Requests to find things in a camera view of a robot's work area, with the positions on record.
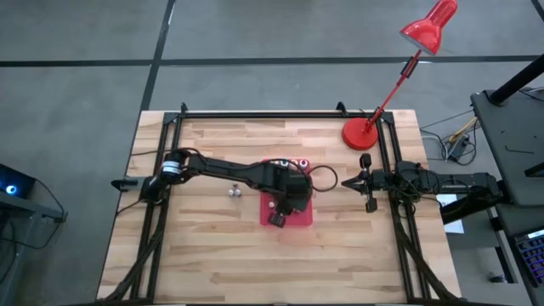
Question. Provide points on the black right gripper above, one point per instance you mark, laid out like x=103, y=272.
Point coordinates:
x=375, y=183

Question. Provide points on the large red-tipped coloring bottle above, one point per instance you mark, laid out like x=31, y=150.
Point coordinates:
x=304, y=162

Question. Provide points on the red desk lamp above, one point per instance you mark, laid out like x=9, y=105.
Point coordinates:
x=360, y=134

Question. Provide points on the white paper sheet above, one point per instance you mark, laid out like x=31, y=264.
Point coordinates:
x=452, y=212

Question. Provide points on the grey power strip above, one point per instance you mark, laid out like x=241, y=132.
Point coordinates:
x=459, y=148

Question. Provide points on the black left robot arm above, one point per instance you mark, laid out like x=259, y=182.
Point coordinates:
x=229, y=168

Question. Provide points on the black computer blue light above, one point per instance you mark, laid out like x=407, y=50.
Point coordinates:
x=10, y=189

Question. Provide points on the backlit keyboard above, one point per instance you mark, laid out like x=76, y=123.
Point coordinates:
x=531, y=255

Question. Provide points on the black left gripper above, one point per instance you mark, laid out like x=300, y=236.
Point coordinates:
x=293, y=191

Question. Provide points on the pink translucent plastic bin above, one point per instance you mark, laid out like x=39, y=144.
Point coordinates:
x=304, y=219

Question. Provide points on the black aluminium rig frame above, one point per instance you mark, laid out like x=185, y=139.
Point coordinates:
x=272, y=115

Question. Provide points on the grey metal workbench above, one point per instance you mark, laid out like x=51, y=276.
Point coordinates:
x=510, y=140

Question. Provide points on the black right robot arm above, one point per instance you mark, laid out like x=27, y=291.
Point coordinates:
x=459, y=183

